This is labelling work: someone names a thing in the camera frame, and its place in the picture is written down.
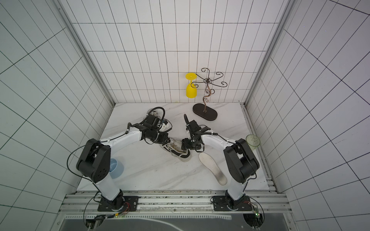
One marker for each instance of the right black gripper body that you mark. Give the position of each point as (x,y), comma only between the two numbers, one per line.
(188,143)

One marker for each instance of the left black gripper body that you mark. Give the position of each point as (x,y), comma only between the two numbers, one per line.
(157,137)

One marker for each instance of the black white sneaker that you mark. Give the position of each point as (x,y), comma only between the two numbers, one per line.
(174,147)

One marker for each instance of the white insole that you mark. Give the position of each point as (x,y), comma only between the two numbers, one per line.
(213,167)

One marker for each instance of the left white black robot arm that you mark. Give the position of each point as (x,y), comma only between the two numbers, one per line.
(94,161)

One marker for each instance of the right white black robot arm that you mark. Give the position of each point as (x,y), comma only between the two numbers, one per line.
(240,159)

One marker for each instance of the black metal glass rack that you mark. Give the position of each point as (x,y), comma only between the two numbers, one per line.
(203,110)

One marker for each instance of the yellow plastic wine glass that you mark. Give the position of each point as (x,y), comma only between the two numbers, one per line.
(191,90)

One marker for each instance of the light blue ceramic mug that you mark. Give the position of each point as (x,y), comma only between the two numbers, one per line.
(116,168)

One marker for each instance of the green transparent plastic cup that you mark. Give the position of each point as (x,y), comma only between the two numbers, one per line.
(253,141)

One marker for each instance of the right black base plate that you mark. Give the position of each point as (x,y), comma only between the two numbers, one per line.
(226,203)

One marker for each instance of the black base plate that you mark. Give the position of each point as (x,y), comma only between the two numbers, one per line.
(226,203)
(121,204)

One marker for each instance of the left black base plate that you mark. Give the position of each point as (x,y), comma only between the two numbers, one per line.
(121,204)

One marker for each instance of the aluminium rail frame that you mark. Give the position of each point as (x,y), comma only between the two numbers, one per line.
(177,204)

